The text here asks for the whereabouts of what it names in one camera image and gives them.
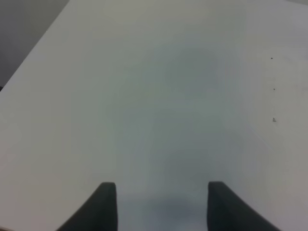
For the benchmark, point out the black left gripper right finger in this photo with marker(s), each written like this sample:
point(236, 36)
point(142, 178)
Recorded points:
point(226, 211)

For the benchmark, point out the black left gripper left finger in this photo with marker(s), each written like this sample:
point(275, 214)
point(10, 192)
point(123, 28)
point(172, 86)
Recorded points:
point(98, 213)

